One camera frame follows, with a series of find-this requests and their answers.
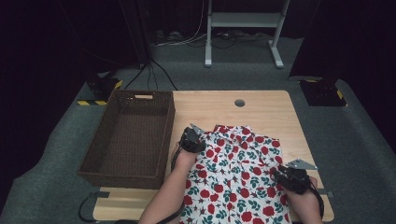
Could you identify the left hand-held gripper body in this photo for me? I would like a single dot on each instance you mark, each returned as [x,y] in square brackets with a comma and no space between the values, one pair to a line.
[191,141]

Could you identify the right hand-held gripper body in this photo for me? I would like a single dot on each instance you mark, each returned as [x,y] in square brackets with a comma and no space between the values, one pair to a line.
[297,182]

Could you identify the white red rose print shirt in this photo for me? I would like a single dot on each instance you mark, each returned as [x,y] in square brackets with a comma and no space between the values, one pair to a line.
[236,180]

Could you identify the brown woven basket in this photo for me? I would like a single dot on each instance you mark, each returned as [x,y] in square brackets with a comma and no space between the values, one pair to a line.
[130,140]

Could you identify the person's right hand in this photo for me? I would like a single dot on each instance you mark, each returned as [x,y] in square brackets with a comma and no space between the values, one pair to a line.
[303,199]

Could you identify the person's left hand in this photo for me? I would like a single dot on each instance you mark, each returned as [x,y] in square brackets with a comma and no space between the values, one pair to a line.
[185,160]

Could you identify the grey tape strip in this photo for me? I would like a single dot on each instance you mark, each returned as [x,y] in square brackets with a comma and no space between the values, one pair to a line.
[328,193]
[102,194]

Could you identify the grey round table grommet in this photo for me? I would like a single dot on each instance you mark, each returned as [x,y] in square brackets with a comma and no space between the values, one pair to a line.
[239,103]

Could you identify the black striped floor plate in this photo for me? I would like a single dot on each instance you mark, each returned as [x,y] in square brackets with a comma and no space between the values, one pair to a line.
[99,90]
[323,93]

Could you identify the dark rounded object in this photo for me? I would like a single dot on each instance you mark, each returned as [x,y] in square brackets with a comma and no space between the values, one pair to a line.
[126,221]

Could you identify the dark stand column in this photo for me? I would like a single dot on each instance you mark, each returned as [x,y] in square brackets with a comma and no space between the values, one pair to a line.
[137,31]

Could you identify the white metal stand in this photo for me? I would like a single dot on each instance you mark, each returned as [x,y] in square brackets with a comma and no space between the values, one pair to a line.
[246,19]

